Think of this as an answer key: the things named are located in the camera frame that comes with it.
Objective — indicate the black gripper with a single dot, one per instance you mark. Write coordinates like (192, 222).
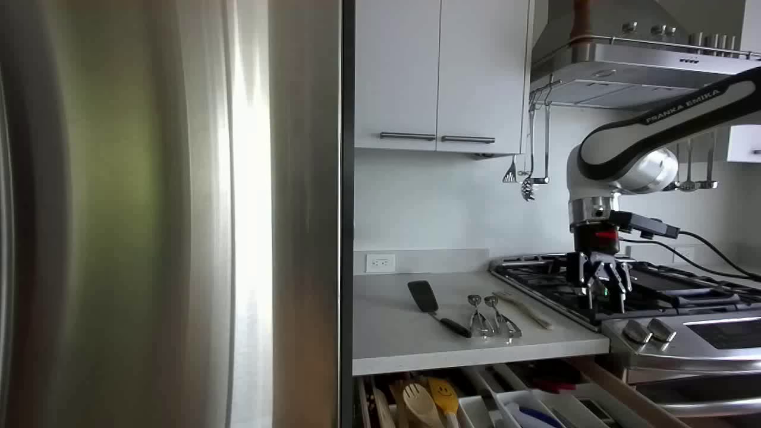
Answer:
(603, 238)

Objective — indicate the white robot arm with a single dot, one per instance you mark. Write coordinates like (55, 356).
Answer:
(635, 159)

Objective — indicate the left stove knob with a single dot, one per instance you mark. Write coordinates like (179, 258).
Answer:
(635, 335)

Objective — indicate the stove knob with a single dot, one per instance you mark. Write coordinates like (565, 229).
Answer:
(663, 335)
(635, 335)

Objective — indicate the right stove knob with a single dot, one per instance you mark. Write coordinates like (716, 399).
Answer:
(663, 335)

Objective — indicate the stainless steel stove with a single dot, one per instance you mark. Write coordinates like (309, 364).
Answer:
(712, 369)

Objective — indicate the black griddle plate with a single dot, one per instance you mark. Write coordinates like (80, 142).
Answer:
(674, 283)

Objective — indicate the metal tongs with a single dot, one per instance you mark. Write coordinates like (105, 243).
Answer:
(502, 308)

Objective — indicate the hanging ladle utensils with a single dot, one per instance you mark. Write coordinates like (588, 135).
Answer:
(697, 159)

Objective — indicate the open utensil drawer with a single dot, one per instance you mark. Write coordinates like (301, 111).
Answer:
(511, 395)

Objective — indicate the black spatula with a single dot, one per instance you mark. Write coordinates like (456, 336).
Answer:
(421, 293)

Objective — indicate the stainless range hood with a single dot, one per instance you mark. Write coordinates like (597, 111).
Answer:
(639, 54)

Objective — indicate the wooden spoon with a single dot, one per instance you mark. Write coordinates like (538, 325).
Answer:
(421, 405)

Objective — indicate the white upper cabinet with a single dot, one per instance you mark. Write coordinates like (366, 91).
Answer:
(440, 75)

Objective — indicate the stainless steel refrigerator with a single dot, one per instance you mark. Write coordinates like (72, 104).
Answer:
(173, 182)

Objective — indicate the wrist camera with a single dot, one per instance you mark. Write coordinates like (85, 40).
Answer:
(643, 224)

